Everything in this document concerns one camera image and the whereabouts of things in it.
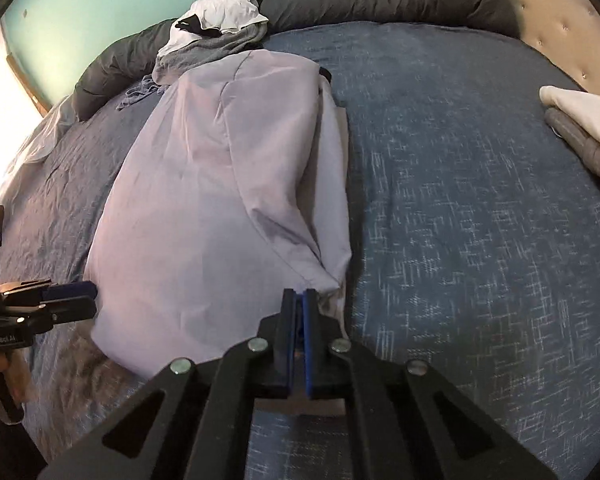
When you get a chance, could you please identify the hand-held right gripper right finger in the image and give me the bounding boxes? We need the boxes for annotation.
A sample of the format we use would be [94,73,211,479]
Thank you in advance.
[302,287,556,480]

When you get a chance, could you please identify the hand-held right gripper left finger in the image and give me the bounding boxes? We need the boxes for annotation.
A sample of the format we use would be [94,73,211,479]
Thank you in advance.
[37,288,298,480]

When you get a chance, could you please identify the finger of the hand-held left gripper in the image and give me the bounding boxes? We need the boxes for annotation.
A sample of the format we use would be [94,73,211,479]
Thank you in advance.
[41,295,99,324]
[44,281,98,303]

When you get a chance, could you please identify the grey jacket with black lining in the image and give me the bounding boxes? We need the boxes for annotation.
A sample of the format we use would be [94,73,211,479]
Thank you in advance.
[82,49,352,381]

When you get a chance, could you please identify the pile of mixed clothes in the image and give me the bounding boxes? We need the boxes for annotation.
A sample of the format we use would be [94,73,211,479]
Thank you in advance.
[158,0,270,58]
[152,22,268,86]

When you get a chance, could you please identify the light blue blanket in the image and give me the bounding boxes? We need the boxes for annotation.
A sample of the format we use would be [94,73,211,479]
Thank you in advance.
[5,95,81,196]

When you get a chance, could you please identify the blue bed sheet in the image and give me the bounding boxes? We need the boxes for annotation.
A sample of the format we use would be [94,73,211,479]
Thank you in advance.
[0,20,600,480]

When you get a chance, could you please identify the pale curtain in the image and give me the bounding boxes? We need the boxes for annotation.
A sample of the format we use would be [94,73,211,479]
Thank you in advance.
[0,25,36,206]

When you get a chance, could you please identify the blue-grey striped cloth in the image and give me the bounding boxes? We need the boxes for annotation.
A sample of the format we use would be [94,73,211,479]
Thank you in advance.
[116,75,168,112]

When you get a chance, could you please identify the dark grey rolled duvet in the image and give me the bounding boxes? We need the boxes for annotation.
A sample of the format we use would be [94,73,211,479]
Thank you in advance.
[71,0,521,121]

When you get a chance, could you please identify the cream tufted headboard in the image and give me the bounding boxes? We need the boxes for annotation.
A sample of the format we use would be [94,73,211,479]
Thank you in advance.
[467,0,600,106]

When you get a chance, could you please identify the wooden window frame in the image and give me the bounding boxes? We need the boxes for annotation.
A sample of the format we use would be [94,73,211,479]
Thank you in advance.
[5,52,51,116]

